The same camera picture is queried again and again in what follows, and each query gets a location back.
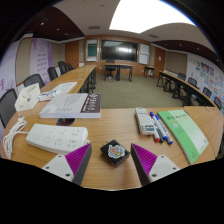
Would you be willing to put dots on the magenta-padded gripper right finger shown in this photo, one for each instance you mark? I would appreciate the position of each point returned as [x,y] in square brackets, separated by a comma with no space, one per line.
[163,166]

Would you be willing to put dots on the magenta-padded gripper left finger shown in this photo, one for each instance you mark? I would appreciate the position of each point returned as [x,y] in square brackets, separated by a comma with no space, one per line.
[58,166]

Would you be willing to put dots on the black charger block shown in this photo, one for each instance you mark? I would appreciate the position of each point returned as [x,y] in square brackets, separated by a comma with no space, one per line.
[115,152]

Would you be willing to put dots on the white power strip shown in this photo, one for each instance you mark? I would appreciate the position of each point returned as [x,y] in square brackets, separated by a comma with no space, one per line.
[55,137]

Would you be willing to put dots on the blue marker pen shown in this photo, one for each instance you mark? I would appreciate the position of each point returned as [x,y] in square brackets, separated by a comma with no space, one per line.
[165,131]

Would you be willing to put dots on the red marker pen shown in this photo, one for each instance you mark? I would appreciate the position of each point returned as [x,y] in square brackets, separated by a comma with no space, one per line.
[155,131]

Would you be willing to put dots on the green booklet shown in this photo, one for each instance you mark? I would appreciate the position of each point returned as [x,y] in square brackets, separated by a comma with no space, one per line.
[183,133]

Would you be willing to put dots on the white remote control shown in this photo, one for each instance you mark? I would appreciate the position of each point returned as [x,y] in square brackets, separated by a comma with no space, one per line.
[144,121]

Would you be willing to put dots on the white book with dark stripe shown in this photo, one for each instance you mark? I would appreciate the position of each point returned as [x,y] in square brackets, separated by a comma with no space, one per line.
[66,105]

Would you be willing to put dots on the small white blue box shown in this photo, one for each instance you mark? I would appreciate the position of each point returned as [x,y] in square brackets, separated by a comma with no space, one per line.
[46,96]

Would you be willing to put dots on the black mesh office chair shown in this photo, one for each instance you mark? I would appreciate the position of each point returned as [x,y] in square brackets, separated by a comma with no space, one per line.
[7,106]
[33,80]

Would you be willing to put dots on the white printed paper sheet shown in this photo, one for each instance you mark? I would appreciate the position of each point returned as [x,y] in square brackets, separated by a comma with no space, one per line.
[65,87]

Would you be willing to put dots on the long wooden conference table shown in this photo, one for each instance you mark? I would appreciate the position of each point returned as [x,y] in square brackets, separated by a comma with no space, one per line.
[181,85]

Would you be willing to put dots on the row of black office chairs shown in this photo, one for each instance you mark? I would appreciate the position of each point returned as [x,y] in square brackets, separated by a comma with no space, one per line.
[192,81]
[52,73]

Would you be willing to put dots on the small wooden side desk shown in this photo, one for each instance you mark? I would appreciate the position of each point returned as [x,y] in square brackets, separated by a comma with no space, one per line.
[149,67]

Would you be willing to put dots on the wooden door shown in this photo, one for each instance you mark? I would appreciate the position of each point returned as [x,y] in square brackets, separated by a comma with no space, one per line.
[72,54]
[159,63]

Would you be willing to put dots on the black desk chair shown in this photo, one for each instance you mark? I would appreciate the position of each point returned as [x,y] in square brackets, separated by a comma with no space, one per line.
[110,70]

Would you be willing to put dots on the wooden desk with black legs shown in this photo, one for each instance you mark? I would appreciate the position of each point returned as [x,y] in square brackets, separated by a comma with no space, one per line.
[119,65]

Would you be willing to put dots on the large bright ceiling light panel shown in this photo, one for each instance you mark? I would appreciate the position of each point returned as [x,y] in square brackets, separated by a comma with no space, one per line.
[150,15]

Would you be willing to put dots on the group of colourful wall pictures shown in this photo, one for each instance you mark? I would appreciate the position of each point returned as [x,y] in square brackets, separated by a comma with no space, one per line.
[208,76]

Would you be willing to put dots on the purple wall banner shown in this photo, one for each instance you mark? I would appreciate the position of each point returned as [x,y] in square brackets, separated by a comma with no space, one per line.
[40,60]

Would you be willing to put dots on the white pink-lettered wall banner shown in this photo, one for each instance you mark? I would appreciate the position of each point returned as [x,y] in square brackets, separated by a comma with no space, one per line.
[8,70]

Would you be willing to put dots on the white wall board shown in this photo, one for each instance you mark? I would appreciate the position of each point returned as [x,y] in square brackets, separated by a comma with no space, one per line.
[144,54]

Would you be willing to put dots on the green wall board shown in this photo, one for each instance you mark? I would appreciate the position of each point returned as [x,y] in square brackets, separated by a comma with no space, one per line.
[92,50]

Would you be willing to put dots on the large black wall screen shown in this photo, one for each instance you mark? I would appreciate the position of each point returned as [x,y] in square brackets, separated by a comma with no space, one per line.
[119,51]

